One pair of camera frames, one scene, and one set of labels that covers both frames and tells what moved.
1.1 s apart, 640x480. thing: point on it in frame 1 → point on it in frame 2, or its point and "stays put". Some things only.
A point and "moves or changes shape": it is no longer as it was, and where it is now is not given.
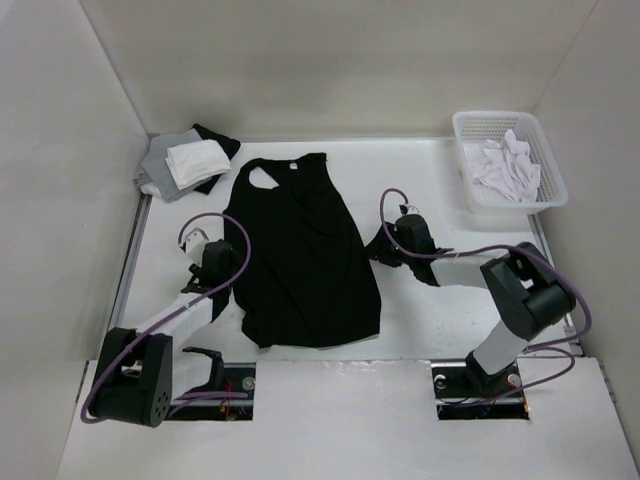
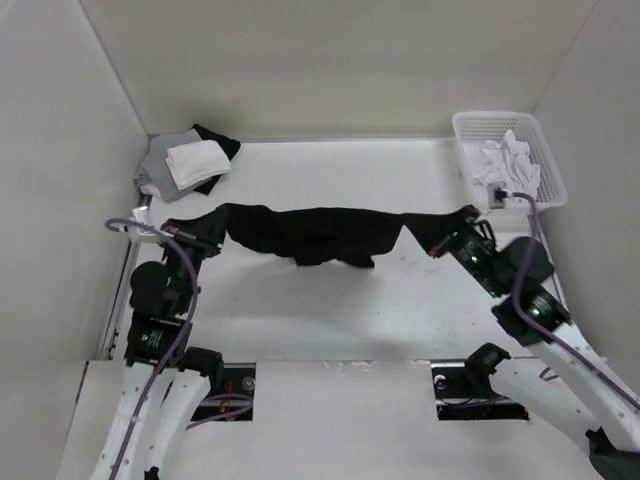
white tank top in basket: (504, 168) stays put
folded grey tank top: (155, 169) stays put
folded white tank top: (194, 163) stays put
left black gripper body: (235, 267) → (197, 247)
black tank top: (312, 279) moves or changes shape
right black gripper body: (393, 230) → (475, 253)
